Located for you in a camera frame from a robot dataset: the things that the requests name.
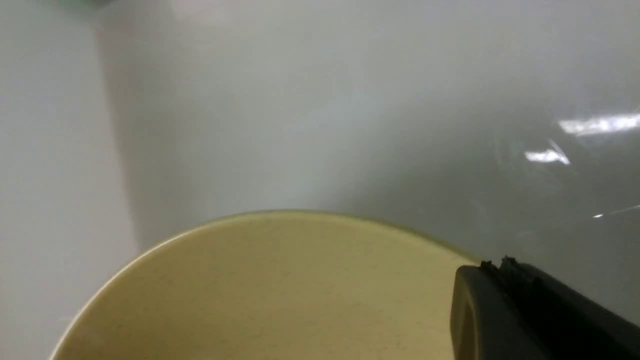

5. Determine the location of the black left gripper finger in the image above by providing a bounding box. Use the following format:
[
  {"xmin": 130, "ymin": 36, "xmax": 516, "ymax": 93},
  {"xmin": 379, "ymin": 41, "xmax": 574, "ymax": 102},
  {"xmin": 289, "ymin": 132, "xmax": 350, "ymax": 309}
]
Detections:
[{"xmin": 450, "ymin": 256, "xmax": 640, "ymax": 360}]

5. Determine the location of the yellow noodle bowl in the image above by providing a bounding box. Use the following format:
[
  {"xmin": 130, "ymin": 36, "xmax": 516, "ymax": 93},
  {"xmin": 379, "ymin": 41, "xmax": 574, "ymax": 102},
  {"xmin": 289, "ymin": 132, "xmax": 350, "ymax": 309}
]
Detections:
[{"xmin": 50, "ymin": 210, "xmax": 480, "ymax": 360}]

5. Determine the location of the large white plastic tub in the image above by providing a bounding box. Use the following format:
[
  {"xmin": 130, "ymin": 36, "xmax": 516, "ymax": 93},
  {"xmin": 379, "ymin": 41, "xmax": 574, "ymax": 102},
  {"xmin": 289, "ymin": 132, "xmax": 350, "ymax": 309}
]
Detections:
[{"xmin": 1, "ymin": 0, "xmax": 640, "ymax": 360}]

